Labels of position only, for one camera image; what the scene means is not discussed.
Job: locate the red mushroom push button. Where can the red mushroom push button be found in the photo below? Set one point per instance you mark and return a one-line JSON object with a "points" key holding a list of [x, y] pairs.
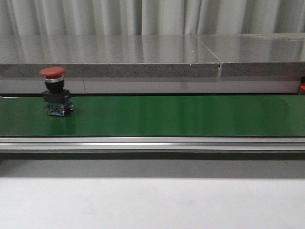
{"points": [[58, 100]]}

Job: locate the green conveyor belt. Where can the green conveyor belt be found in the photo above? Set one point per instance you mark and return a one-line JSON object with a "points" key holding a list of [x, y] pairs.
{"points": [[210, 115]]}

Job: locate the white panel behind conveyor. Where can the white panel behind conveyor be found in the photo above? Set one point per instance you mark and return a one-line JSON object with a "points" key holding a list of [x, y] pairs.
{"points": [[121, 87]]}

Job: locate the grey stone slab right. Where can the grey stone slab right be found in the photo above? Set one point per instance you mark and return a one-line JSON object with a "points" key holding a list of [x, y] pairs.
{"points": [[258, 55]]}

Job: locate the grey stone slab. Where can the grey stone slab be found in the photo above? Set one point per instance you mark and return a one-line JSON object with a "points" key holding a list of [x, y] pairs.
{"points": [[258, 55], [110, 56]]}

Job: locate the grey stone slab left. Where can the grey stone slab left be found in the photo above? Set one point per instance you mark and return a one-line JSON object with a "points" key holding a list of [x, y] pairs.
{"points": [[110, 56]]}

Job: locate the red object at right edge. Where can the red object at right edge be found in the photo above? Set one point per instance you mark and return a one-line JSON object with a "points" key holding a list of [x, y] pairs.
{"points": [[301, 89]]}

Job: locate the grey pleated curtain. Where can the grey pleated curtain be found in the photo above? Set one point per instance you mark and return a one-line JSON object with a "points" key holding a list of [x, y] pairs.
{"points": [[150, 17]]}

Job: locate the aluminium conveyor side rail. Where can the aluminium conveyor side rail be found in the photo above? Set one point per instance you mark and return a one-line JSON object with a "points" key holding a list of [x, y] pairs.
{"points": [[152, 144]]}

